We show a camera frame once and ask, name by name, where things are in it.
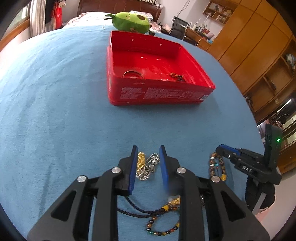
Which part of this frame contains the brown tiger-eye bead bracelet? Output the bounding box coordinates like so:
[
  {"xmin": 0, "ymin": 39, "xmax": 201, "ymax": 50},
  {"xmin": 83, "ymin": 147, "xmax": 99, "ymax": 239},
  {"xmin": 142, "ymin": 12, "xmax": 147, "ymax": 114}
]
[{"xmin": 209, "ymin": 151, "xmax": 228, "ymax": 182}]

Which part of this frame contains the multicolour bead bracelet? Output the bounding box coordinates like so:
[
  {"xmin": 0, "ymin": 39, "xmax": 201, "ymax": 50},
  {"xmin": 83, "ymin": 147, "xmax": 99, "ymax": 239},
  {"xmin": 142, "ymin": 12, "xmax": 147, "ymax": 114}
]
[{"xmin": 145, "ymin": 214, "xmax": 181, "ymax": 237}]

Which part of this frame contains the silver and gold chain necklace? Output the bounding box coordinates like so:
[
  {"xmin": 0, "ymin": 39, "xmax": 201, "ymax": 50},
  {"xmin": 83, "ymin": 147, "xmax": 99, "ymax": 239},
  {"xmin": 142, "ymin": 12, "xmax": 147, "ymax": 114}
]
[{"xmin": 135, "ymin": 151, "xmax": 161, "ymax": 182}]

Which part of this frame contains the black bead necklace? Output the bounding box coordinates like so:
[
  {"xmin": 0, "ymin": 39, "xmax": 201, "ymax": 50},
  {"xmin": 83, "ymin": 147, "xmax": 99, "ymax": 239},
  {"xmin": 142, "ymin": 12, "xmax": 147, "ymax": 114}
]
[{"xmin": 169, "ymin": 72, "xmax": 187, "ymax": 82}]

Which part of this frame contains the silver bangle with clasp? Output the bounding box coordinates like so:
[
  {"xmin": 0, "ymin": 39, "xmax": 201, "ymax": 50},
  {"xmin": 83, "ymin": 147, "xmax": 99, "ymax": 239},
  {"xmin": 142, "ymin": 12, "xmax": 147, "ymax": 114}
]
[{"xmin": 122, "ymin": 70, "xmax": 143, "ymax": 79}]

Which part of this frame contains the silver metal wristwatch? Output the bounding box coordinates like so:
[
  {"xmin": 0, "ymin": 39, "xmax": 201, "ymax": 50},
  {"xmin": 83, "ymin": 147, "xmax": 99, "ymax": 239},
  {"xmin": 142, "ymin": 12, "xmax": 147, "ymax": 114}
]
[{"xmin": 200, "ymin": 194, "xmax": 205, "ymax": 207}]

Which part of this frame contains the blue bed cover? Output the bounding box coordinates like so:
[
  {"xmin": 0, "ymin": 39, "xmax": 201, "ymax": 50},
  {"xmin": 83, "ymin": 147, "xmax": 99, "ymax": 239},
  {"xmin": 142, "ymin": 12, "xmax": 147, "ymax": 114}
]
[{"xmin": 1, "ymin": 26, "xmax": 264, "ymax": 236}]

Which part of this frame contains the wooden wardrobe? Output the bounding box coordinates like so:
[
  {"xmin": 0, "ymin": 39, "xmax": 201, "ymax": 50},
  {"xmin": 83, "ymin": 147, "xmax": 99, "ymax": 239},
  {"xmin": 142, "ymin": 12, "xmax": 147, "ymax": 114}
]
[{"xmin": 208, "ymin": 1, "xmax": 295, "ymax": 122}]

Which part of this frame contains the wooden desk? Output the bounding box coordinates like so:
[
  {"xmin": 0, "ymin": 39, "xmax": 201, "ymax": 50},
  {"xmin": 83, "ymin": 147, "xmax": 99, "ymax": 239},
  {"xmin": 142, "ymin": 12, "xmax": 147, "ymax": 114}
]
[{"xmin": 184, "ymin": 28, "xmax": 211, "ymax": 52}]

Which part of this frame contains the red tin box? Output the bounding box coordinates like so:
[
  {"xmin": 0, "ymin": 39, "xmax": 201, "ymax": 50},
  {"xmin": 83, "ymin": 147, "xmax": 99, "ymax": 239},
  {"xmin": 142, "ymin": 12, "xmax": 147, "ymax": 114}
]
[{"xmin": 106, "ymin": 31, "xmax": 216, "ymax": 106}]

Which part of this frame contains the black office chair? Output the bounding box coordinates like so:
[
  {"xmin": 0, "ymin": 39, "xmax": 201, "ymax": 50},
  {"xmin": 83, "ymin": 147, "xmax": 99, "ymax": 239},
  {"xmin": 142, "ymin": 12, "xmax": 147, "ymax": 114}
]
[{"xmin": 169, "ymin": 16, "xmax": 189, "ymax": 40}]

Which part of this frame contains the green avocado plush toy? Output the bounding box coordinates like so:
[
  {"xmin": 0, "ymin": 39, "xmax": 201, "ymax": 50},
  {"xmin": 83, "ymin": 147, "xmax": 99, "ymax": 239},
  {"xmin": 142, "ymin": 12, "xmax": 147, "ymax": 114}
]
[{"xmin": 104, "ymin": 12, "xmax": 155, "ymax": 36}]

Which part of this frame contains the dark wooden headboard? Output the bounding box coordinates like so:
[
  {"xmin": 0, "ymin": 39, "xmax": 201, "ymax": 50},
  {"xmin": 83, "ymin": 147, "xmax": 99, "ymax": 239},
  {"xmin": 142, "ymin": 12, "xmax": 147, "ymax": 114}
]
[{"xmin": 77, "ymin": 0, "xmax": 163, "ymax": 22}]

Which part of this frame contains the beige side curtain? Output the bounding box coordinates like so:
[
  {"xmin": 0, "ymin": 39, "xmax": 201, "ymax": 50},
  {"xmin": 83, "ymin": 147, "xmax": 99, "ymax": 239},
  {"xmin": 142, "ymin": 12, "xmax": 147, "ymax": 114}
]
[{"xmin": 30, "ymin": 0, "xmax": 47, "ymax": 37}]

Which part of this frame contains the floral bed sheet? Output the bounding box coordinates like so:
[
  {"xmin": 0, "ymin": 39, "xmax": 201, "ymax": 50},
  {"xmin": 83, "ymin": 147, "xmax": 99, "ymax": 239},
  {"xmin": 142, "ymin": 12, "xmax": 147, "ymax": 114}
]
[{"xmin": 64, "ymin": 11, "xmax": 113, "ymax": 28}]

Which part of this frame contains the wooden framed side window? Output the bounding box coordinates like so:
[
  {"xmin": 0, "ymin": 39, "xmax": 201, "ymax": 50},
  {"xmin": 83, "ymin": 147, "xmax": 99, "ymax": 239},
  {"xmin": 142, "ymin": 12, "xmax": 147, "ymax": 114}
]
[{"xmin": 1, "ymin": 2, "xmax": 31, "ymax": 51}]

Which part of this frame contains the coat rack with clothes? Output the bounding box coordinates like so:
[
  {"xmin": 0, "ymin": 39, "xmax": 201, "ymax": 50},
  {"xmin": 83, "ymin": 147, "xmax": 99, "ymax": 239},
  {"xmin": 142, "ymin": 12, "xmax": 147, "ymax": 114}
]
[{"xmin": 45, "ymin": 0, "xmax": 66, "ymax": 32}]

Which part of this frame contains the black cord gold charm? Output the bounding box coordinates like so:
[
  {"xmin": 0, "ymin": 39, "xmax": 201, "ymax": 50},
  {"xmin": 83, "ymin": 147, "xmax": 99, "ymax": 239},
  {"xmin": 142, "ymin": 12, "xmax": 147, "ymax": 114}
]
[{"xmin": 117, "ymin": 197, "xmax": 181, "ymax": 219}]

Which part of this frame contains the wall bookshelf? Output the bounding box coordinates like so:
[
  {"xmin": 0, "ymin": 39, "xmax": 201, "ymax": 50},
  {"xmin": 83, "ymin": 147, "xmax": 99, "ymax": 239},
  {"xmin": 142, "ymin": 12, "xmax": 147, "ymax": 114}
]
[{"xmin": 203, "ymin": 1, "xmax": 237, "ymax": 25}]

